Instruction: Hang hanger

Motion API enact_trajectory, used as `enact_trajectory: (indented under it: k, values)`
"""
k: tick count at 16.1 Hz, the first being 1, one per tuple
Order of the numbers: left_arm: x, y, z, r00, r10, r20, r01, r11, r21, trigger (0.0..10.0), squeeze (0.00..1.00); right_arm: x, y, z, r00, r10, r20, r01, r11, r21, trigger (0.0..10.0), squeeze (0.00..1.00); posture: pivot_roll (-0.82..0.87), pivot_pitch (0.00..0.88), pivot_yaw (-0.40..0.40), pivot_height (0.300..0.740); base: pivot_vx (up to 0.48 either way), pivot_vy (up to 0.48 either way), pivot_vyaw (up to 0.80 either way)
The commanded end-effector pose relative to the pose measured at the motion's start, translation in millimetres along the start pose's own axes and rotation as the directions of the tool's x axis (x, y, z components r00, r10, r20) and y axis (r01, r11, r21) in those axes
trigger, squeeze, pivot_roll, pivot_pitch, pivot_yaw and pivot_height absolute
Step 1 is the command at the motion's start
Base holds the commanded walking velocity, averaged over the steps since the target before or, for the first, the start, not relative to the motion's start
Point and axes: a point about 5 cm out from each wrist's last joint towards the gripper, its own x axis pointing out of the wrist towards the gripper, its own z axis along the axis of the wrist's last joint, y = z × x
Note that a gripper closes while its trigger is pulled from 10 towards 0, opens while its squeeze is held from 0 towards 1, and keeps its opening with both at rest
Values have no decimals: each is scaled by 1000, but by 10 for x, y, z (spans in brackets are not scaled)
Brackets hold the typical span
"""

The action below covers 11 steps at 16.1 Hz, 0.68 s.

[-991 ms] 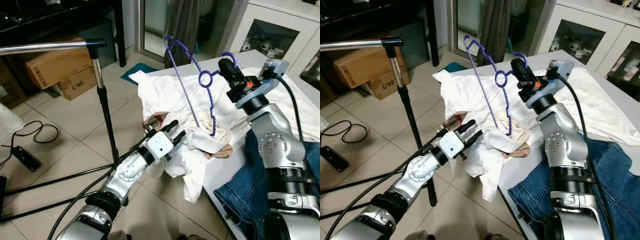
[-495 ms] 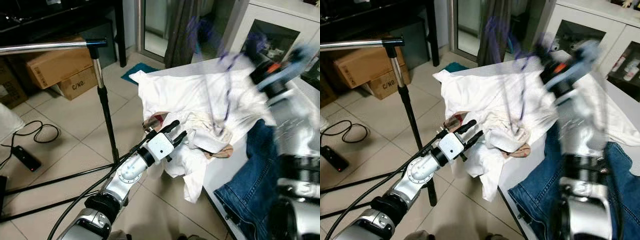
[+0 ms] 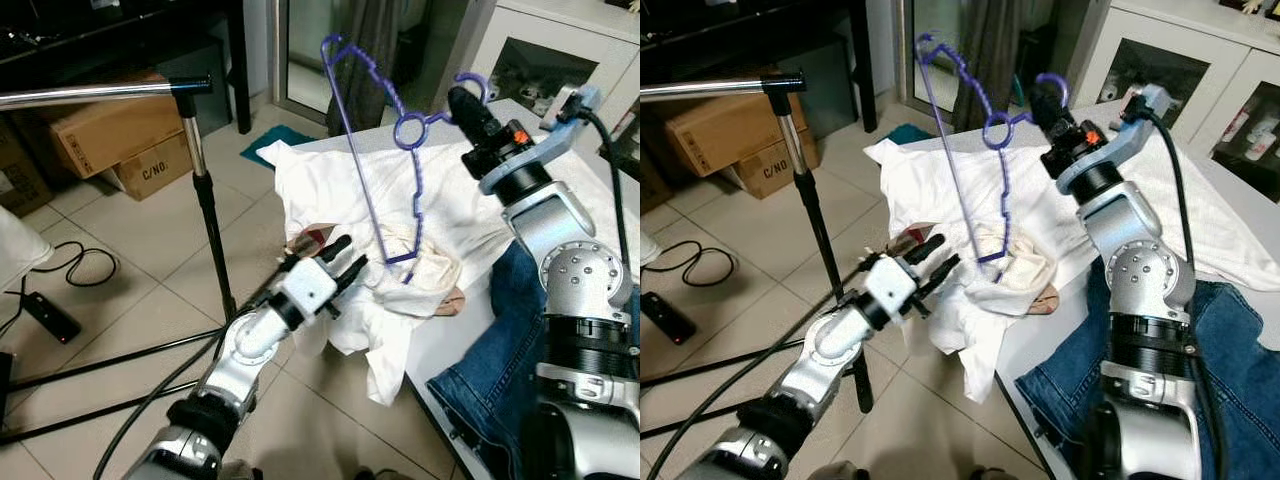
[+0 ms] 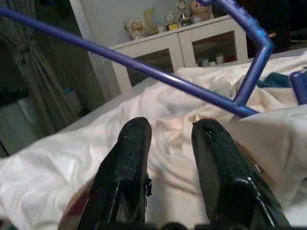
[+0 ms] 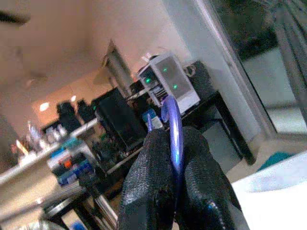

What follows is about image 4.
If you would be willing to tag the purple plastic hanger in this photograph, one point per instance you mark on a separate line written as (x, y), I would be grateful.
(134, 64)

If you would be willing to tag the sheep plush toy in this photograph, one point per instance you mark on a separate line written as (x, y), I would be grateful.
(135, 27)

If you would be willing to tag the gold trophy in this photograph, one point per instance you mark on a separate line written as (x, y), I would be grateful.
(184, 14)

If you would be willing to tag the white cotton shirt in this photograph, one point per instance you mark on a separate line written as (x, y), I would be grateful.
(48, 172)

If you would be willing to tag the yellow green figurine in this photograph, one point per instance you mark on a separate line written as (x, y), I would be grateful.
(150, 21)

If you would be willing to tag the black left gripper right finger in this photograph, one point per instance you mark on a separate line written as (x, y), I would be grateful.
(230, 187)

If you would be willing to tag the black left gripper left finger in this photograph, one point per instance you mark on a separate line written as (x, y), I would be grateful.
(122, 179)

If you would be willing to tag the brown bear plush toy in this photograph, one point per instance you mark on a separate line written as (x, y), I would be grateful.
(201, 13)

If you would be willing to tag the blue denim shorts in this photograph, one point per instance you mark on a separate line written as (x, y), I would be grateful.
(275, 81)

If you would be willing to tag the dark grey curtain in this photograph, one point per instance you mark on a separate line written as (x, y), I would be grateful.
(36, 79)

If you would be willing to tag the white glass-door cabinet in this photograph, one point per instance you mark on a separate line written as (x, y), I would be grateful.
(178, 43)

